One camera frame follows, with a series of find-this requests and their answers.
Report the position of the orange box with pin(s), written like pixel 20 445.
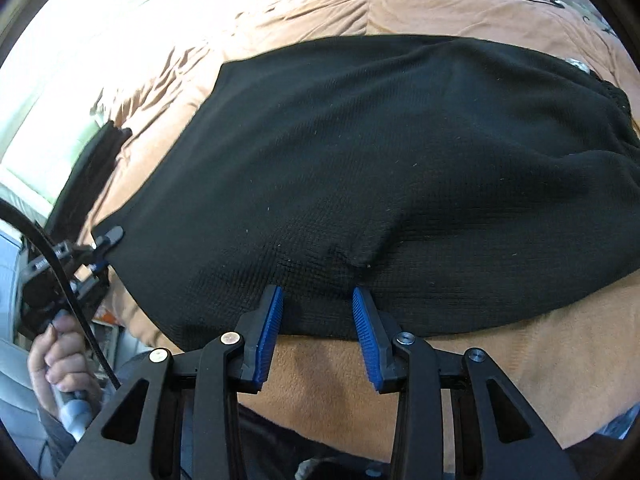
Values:
pixel 106 316

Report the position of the black knit pants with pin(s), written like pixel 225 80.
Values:
pixel 375 160

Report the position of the stack of black pants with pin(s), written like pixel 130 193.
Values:
pixel 90 175

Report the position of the person's left hand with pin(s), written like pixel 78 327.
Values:
pixel 65 360

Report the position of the person's leg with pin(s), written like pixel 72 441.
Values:
pixel 310 440

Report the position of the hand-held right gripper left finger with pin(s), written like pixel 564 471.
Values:
pixel 265 345

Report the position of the grey-blue bedside cabinet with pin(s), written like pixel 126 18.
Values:
pixel 10 260

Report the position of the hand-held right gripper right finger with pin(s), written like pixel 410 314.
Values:
pixel 367 345

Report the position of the orange-brown blanket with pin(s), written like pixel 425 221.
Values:
pixel 325 5

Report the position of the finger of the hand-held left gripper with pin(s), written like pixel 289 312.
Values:
pixel 92 271
pixel 109 237

